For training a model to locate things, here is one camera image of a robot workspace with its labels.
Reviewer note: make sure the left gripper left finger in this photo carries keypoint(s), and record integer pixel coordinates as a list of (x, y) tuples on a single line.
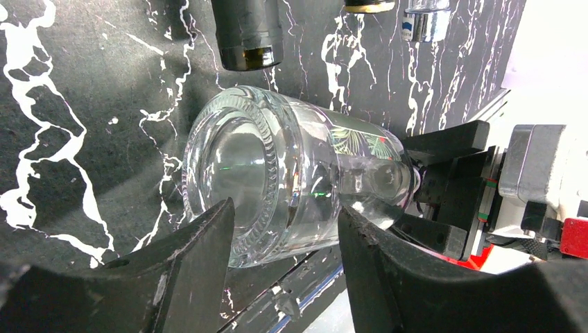
[(175, 284)]

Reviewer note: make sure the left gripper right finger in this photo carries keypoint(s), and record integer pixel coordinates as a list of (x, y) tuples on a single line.
[(394, 286)]

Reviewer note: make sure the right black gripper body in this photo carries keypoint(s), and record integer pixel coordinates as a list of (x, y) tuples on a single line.
[(459, 181)]

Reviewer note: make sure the round clear bottle white cap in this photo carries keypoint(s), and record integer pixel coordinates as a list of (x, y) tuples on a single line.
[(290, 167)]

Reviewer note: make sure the blue glass bottle white cap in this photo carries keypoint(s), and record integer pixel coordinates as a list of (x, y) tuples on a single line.
[(426, 20)]

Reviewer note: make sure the square bottle brown label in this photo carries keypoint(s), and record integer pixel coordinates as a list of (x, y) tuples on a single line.
[(368, 6)]

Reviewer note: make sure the dark green wine bottle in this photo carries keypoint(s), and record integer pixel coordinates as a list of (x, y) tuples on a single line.
[(248, 33)]

